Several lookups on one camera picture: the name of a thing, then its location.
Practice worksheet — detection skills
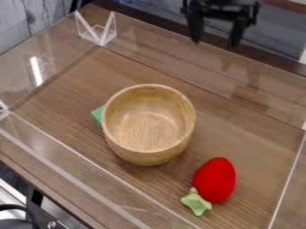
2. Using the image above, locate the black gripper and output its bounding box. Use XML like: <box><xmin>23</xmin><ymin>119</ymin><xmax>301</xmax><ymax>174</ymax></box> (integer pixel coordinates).
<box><xmin>181</xmin><ymin>0</ymin><xmax>261</xmax><ymax>49</ymax></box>

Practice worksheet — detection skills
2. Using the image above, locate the red plush strawberry toy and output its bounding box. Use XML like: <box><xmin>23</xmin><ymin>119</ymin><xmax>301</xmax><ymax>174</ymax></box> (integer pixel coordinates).
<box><xmin>181</xmin><ymin>157</ymin><xmax>237</xmax><ymax>216</ymax></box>

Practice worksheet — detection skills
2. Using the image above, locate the wooden bowl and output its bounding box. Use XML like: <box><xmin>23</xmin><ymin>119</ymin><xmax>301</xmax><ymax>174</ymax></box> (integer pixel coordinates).
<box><xmin>102</xmin><ymin>84</ymin><xmax>197</xmax><ymax>166</ymax></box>

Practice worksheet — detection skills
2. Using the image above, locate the green foam block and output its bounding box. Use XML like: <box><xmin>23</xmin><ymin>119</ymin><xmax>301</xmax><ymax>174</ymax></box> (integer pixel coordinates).
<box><xmin>91</xmin><ymin>106</ymin><xmax>104</xmax><ymax>128</ymax></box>

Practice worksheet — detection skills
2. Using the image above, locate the clear acrylic corner bracket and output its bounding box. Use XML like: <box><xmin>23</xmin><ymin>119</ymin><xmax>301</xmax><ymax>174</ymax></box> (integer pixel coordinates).
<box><xmin>74</xmin><ymin>11</ymin><xmax>118</xmax><ymax>47</ymax></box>

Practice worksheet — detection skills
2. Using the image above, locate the black table frame bracket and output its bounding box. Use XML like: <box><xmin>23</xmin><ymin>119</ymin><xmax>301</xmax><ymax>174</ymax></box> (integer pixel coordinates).
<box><xmin>27</xmin><ymin>189</ymin><xmax>68</xmax><ymax>229</ymax></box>

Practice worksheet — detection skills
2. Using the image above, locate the black cable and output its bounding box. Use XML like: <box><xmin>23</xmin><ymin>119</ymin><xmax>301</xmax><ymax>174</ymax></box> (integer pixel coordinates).
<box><xmin>0</xmin><ymin>203</ymin><xmax>38</xmax><ymax>229</ymax></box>

